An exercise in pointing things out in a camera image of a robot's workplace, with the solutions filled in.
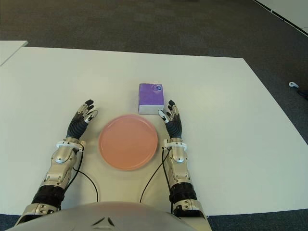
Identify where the purple tissue paper pack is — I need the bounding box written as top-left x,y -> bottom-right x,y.
139,83 -> 166,115

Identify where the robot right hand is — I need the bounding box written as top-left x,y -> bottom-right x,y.
157,100 -> 184,139

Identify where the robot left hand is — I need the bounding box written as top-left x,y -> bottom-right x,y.
66,99 -> 100,140

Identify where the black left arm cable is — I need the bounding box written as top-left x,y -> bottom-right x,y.
72,148 -> 99,204

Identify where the silver robot torso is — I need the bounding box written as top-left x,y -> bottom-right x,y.
6,201 -> 212,231

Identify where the white side table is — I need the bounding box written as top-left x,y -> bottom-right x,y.
0,40 -> 29,67

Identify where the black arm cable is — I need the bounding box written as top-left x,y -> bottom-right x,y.
72,148 -> 99,204
139,146 -> 174,215

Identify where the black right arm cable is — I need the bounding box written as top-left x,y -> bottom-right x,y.
139,146 -> 174,215

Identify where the pink round plate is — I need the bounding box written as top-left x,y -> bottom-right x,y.
98,114 -> 159,172

